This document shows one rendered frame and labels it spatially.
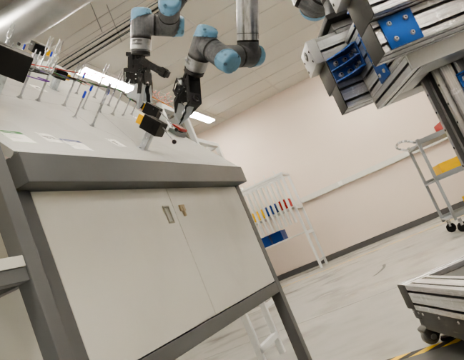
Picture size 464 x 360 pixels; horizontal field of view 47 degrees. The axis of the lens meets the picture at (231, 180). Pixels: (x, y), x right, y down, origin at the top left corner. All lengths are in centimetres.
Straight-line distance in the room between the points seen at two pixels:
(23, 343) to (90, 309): 14
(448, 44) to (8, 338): 128
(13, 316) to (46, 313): 18
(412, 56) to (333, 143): 856
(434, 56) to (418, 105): 850
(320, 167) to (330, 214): 90
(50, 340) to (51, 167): 36
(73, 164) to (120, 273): 27
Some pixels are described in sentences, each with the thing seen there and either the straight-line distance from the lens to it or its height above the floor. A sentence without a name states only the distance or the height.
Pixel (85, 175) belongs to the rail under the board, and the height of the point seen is 82.
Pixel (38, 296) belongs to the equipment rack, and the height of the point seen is 58.
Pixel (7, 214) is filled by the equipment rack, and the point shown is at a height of 74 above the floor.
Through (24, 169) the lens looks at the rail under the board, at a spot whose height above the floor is 83.
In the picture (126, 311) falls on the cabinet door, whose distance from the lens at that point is 122.
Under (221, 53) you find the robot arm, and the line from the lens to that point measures 173.
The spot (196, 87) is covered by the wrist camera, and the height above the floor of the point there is 112.
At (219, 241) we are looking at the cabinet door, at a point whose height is 60.
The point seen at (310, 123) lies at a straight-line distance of 1017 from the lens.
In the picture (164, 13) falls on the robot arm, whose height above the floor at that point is 138.
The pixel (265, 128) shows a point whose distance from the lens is 1036.
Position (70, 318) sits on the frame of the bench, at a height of 53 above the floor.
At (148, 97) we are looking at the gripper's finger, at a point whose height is 121.
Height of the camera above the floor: 50
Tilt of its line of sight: 9 degrees up
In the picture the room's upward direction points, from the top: 23 degrees counter-clockwise
